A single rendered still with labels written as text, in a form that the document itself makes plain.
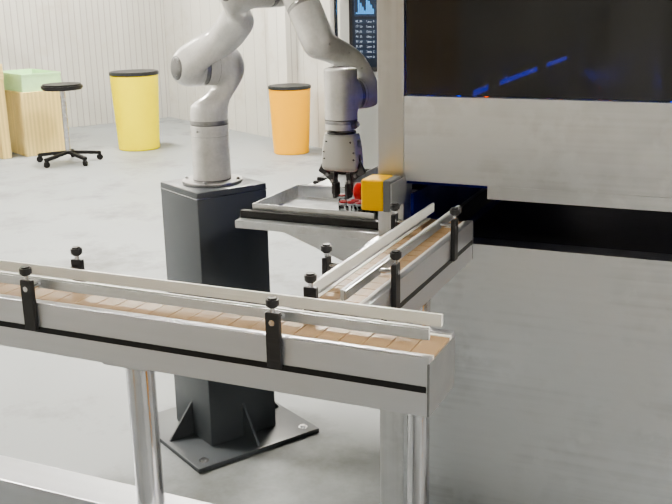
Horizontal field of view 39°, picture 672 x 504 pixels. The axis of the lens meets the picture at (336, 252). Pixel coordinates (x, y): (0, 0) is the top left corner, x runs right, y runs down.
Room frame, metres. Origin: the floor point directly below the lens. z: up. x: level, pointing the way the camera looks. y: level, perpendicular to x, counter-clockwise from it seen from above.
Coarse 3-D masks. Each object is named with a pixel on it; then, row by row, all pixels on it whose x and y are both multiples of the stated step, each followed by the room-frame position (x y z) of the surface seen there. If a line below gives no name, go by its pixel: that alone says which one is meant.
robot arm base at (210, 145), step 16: (192, 128) 2.91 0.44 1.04; (208, 128) 2.89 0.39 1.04; (224, 128) 2.92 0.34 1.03; (192, 144) 2.92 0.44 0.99; (208, 144) 2.89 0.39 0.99; (224, 144) 2.91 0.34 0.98; (192, 160) 2.93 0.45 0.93; (208, 160) 2.89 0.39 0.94; (224, 160) 2.91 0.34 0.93; (192, 176) 2.99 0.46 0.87; (208, 176) 2.89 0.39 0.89; (224, 176) 2.91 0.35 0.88; (240, 176) 2.98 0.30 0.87
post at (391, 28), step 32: (384, 0) 2.15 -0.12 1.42; (384, 32) 2.15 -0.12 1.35; (384, 64) 2.15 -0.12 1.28; (384, 96) 2.15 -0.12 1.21; (384, 128) 2.15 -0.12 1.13; (384, 160) 2.15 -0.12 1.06; (384, 224) 2.15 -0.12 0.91; (384, 416) 2.16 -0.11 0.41; (384, 448) 2.16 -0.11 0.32; (384, 480) 2.16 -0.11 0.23
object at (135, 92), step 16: (112, 80) 8.90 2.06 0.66; (128, 80) 8.82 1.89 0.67; (144, 80) 8.86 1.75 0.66; (112, 96) 8.96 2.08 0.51; (128, 96) 8.83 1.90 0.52; (144, 96) 8.86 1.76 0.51; (128, 112) 8.83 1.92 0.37; (144, 112) 8.86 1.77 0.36; (128, 128) 8.85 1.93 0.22; (144, 128) 8.87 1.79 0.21; (128, 144) 8.86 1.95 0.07; (144, 144) 8.87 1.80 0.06
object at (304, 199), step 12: (288, 192) 2.55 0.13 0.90; (300, 192) 2.60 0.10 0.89; (312, 192) 2.59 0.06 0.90; (324, 192) 2.57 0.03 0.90; (252, 204) 2.37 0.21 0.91; (264, 204) 2.36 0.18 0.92; (276, 204) 2.49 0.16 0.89; (288, 204) 2.50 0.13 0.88; (300, 204) 2.50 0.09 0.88; (312, 204) 2.49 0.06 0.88; (324, 204) 2.49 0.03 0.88; (336, 204) 2.49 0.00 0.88; (336, 216) 2.27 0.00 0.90; (348, 216) 2.26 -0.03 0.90; (360, 216) 2.25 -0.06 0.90; (372, 216) 2.23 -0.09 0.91
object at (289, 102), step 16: (272, 96) 8.50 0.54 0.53; (288, 96) 8.43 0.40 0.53; (304, 96) 8.49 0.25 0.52; (272, 112) 8.52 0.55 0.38; (288, 112) 8.44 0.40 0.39; (304, 112) 8.50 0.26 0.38; (272, 128) 8.56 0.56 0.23; (288, 128) 8.44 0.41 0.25; (304, 128) 8.51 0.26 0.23; (288, 144) 8.45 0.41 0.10; (304, 144) 8.51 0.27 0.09
